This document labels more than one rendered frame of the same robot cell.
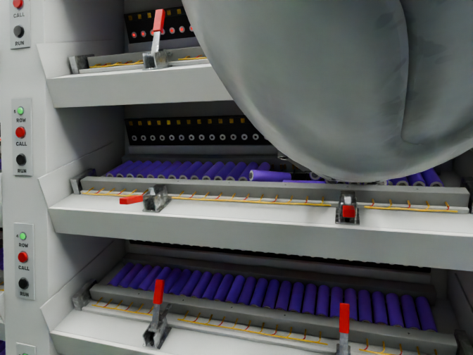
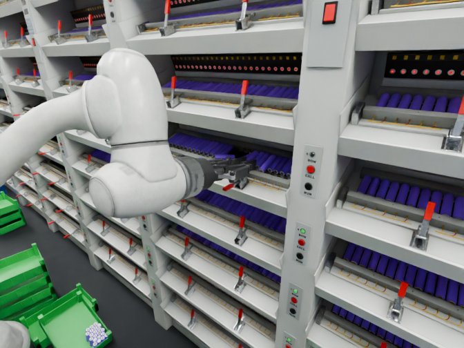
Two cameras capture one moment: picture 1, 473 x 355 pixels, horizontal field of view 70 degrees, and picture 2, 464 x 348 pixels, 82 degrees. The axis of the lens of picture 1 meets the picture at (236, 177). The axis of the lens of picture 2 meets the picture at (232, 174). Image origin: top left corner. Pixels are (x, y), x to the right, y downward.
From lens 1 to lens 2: 51 cm
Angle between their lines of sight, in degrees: 28
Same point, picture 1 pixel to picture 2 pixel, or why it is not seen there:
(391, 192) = (261, 177)
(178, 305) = (192, 202)
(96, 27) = (157, 66)
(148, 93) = (170, 118)
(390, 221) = (255, 190)
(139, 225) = not seen: hidden behind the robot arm
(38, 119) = not seen: hidden behind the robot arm
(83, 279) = not seen: hidden behind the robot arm
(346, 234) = (237, 192)
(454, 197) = (283, 184)
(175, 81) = (179, 115)
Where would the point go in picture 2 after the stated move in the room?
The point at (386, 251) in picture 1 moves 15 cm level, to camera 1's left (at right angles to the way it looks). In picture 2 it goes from (251, 201) to (203, 193)
